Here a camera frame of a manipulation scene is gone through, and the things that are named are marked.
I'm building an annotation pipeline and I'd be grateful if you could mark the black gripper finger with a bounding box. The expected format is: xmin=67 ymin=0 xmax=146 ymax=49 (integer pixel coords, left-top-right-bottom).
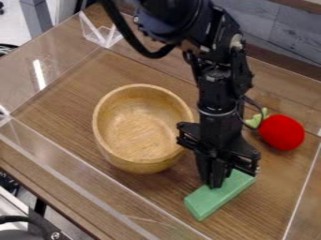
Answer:
xmin=211 ymin=157 xmax=233 ymax=188
xmin=194 ymin=151 xmax=212 ymax=188

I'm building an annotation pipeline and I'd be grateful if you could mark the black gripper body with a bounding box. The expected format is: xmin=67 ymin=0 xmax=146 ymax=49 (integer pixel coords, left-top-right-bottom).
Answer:
xmin=176 ymin=108 xmax=261 ymax=176

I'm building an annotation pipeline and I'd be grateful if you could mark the green rectangular stick block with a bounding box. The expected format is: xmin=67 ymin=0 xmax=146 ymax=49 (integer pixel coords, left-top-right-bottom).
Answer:
xmin=184 ymin=170 xmax=255 ymax=221

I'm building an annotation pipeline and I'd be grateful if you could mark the brown wooden bowl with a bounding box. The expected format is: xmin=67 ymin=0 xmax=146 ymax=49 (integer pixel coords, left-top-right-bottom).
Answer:
xmin=91 ymin=83 xmax=194 ymax=174

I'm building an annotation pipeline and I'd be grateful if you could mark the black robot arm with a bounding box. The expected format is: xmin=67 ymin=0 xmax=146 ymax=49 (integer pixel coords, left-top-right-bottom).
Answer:
xmin=100 ymin=0 xmax=261 ymax=188

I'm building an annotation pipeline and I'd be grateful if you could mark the red plush strawberry toy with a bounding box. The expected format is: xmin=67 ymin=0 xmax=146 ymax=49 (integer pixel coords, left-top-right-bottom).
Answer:
xmin=245 ymin=108 xmax=305 ymax=151

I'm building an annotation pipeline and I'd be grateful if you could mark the black table leg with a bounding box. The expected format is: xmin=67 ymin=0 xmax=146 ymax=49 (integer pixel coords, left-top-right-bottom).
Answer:
xmin=33 ymin=198 xmax=47 ymax=217

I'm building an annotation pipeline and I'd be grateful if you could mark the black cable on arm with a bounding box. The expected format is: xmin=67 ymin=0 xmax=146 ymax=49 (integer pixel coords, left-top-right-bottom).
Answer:
xmin=235 ymin=95 xmax=267 ymax=131

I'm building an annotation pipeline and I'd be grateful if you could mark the clear acrylic tray enclosure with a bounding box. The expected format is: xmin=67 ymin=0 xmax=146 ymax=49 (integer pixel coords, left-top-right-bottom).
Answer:
xmin=0 ymin=0 xmax=321 ymax=240

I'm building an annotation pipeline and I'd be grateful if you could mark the black metal bracket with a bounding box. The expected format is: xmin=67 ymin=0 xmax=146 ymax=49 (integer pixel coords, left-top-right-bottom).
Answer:
xmin=28 ymin=217 xmax=72 ymax=240

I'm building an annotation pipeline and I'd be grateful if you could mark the grey post in background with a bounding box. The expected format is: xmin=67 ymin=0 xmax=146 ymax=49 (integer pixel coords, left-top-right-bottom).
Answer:
xmin=19 ymin=0 xmax=52 ymax=38

